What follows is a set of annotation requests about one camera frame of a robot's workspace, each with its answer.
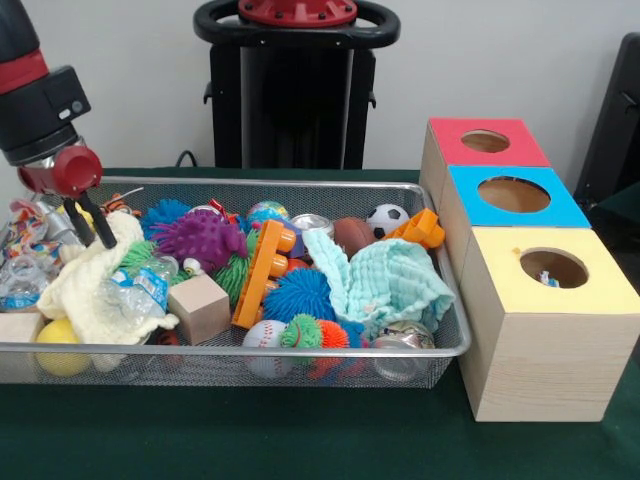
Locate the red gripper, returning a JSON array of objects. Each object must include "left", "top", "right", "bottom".
[{"left": 18, "top": 144, "right": 119, "bottom": 250}]

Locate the purple spiky rubber ball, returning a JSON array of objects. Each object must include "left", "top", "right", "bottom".
[{"left": 149, "top": 208, "right": 250, "bottom": 274}]

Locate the wide orange studded block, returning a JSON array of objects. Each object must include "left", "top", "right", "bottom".
[{"left": 230, "top": 219, "right": 306, "bottom": 329}]

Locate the brown toy football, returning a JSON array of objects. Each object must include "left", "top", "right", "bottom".
[{"left": 333, "top": 217, "right": 376, "bottom": 259}]

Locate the long orange toy block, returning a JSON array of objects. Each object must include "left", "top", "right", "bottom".
[{"left": 384, "top": 207, "right": 446, "bottom": 249}]

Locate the silver mesh bin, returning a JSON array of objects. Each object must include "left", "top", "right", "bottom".
[{"left": 0, "top": 175, "right": 472, "bottom": 390}]

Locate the wooden box with three holes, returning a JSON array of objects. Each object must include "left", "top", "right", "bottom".
[{"left": 418, "top": 117, "right": 640, "bottom": 423}]

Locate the cream yellow cloth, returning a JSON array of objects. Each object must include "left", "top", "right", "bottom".
[{"left": 35, "top": 209, "right": 180, "bottom": 346}]

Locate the blue spiky rubber ball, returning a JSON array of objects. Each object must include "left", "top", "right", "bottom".
[{"left": 140, "top": 199, "right": 194, "bottom": 241}]

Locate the blue globe ball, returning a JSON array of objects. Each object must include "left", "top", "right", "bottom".
[{"left": 246, "top": 200, "right": 291, "bottom": 226}]

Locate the dark green tablecloth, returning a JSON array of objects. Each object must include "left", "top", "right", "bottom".
[
  {"left": 595, "top": 180, "right": 640, "bottom": 236},
  {"left": 0, "top": 167, "right": 640, "bottom": 480}
]

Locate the black and white soccer ball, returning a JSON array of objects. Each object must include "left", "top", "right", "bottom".
[{"left": 366, "top": 203, "right": 411, "bottom": 239}]

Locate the mint green cloth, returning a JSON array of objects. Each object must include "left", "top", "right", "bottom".
[{"left": 302, "top": 228, "right": 457, "bottom": 341}]

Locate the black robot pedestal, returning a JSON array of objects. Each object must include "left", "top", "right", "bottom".
[{"left": 192, "top": 0, "right": 401, "bottom": 170}]

